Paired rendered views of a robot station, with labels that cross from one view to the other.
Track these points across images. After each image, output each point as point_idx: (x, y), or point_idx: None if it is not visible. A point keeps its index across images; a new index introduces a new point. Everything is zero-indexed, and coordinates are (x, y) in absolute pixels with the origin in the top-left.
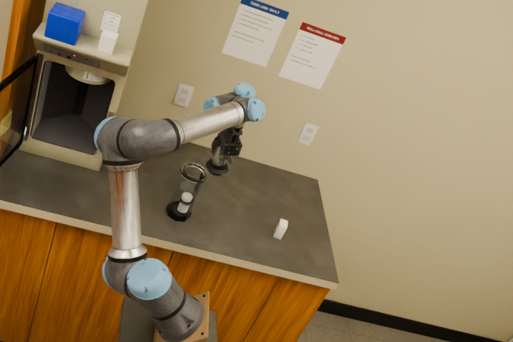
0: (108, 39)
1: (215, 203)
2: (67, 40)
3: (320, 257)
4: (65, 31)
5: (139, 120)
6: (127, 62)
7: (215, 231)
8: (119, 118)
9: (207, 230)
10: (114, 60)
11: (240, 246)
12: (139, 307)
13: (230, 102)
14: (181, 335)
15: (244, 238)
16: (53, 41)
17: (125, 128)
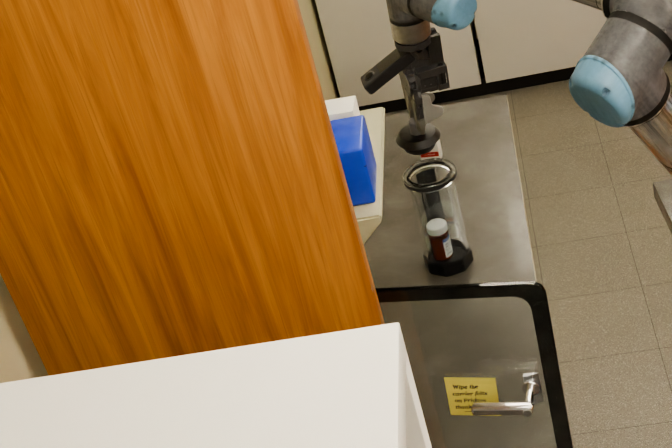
0: (355, 107)
1: (391, 230)
2: (375, 167)
3: (458, 115)
4: (370, 154)
5: (632, 2)
6: (374, 109)
7: (469, 215)
8: (611, 46)
9: (471, 224)
10: (382, 121)
11: (490, 186)
12: None
13: None
14: None
15: (465, 186)
16: (380, 191)
17: (657, 16)
